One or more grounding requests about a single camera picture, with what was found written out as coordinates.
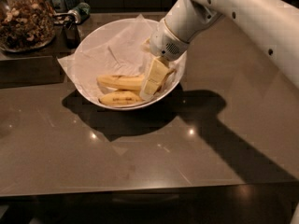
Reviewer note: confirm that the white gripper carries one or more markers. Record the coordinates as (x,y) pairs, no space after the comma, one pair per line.
(163,44)

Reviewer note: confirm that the yellow banana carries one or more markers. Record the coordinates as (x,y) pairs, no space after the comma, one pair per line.
(117,98)
(131,83)

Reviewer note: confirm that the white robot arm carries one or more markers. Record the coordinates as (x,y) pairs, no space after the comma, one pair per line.
(272,25)

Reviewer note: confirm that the white bowl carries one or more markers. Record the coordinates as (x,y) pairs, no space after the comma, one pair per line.
(113,49)

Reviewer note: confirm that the white paper liner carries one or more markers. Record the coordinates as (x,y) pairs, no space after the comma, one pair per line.
(177,68)

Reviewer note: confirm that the small dark cup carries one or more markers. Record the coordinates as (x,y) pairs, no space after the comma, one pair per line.
(71,35)

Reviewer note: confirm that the dark tray under jar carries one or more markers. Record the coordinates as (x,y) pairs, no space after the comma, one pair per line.
(36,67)

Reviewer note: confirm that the glass jar of nuts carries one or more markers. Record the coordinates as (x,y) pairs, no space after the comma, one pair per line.
(25,25)

